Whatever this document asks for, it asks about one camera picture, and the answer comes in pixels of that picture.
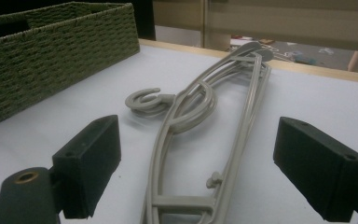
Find white wire hangers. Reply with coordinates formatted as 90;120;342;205
260;43;296;62

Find grey plastic clothes hanger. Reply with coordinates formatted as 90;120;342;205
124;46;273;224
136;41;274;224

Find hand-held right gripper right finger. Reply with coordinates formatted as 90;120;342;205
272;116;358;223

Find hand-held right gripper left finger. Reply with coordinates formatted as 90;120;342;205
51;114;122;219

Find green woven basket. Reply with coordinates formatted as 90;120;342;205
0;1;141;129

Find colourful toys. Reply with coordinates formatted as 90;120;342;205
292;50;319;65

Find wooden shelf unit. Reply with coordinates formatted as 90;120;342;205
152;0;358;73

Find white table sheet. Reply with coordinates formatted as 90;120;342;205
0;45;358;224

